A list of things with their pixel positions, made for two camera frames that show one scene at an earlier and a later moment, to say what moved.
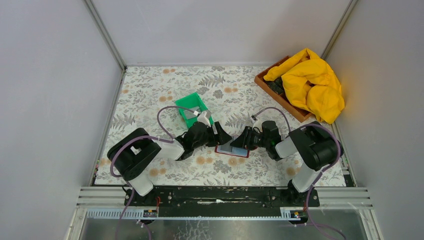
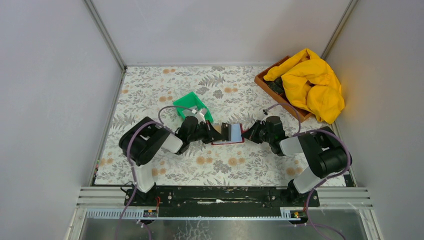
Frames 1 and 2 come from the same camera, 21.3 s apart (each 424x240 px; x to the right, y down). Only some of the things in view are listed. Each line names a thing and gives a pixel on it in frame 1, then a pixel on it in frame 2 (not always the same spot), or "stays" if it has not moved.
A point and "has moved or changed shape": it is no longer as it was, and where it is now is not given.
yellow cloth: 311,85 stays
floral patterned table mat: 235,98 stays
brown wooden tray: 301,115 stays
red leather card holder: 226,148 has moved or changed shape
